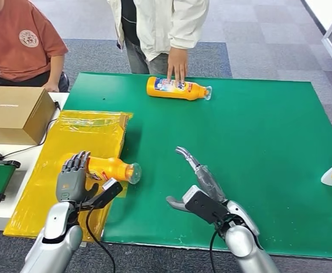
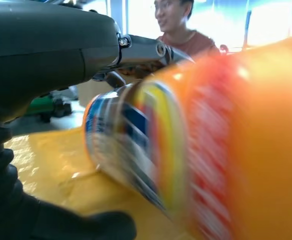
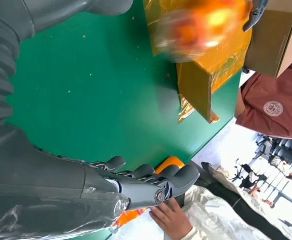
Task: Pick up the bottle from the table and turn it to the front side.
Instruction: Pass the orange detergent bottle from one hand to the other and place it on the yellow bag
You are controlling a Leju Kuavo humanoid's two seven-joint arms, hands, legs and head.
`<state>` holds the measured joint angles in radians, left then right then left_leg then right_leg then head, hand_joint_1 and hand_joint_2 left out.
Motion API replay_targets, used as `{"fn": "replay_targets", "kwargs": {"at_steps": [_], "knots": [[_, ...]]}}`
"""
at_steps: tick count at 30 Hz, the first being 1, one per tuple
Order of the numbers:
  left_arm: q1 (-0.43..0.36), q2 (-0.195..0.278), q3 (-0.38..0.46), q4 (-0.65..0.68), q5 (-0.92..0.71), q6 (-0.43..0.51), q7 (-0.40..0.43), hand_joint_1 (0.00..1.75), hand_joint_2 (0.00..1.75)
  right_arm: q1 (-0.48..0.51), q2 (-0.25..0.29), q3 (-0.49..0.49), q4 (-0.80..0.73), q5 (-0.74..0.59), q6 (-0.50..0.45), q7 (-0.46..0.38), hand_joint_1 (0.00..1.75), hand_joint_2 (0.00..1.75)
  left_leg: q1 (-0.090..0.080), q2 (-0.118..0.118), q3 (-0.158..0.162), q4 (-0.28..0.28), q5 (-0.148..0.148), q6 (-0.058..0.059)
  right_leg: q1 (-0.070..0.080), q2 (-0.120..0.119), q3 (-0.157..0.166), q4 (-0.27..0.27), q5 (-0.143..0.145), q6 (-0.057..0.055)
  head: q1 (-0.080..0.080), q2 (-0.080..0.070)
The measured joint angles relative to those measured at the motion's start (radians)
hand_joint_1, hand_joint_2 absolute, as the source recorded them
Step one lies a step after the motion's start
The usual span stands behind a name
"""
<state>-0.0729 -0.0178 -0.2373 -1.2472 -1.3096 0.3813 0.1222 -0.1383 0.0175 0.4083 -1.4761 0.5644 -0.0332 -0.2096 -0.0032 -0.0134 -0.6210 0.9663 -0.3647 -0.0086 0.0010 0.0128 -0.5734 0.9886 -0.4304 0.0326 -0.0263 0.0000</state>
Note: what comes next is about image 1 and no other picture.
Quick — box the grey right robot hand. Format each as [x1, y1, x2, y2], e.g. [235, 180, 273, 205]
[165, 146, 227, 213]

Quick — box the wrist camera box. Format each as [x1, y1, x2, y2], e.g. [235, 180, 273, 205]
[81, 178, 124, 211]
[183, 184, 229, 226]

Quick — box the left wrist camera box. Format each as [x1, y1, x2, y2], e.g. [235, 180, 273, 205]
[81, 178, 124, 211]

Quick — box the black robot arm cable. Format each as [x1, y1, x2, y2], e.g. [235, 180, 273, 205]
[85, 205, 117, 273]
[209, 214, 241, 273]

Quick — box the yellow plastic bag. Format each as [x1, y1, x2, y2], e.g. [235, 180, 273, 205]
[3, 110, 134, 242]

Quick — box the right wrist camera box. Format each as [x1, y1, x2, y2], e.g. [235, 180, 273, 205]
[183, 184, 229, 226]

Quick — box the person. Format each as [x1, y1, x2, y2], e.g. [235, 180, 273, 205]
[107, 0, 211, 86]
[0, 0, 70, 93]

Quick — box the orange bottle with clear cap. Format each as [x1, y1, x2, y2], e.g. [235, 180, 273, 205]
[85, 155, 143, 185]
[146, 76, 213, 102]

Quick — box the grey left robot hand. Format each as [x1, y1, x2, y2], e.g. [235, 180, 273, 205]
[55, 150, 100, 204]

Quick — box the green table mat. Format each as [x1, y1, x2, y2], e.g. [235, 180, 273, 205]
[63, 72, 332, 260]

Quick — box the thin black power cable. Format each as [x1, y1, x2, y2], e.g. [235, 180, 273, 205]
[0, 101, 62, 161]

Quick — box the person's hand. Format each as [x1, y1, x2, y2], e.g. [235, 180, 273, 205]
[42, 80, 60, 93]
[167, 47, 189, 86]

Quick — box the brown cardboard box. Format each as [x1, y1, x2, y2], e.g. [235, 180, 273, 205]
[0, 86, 57, 146]

